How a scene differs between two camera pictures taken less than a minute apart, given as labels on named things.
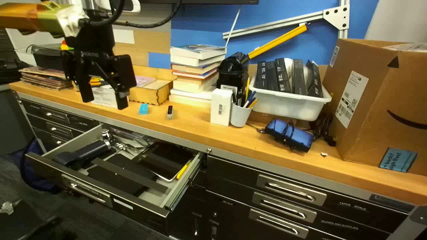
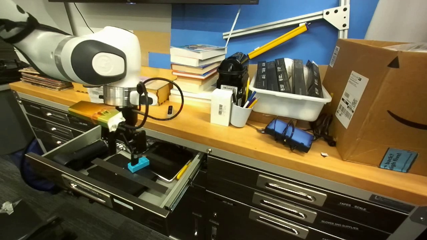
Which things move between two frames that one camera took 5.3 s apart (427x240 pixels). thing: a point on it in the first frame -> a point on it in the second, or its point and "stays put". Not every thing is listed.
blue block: x=143 y=109 -> x=143 y=163
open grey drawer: x=122 y=167 stays put
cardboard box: x=378 y=103 stays put
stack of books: x=195 y=73 stays put
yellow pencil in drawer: x=182 y=173 stays put
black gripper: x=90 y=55 -> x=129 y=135
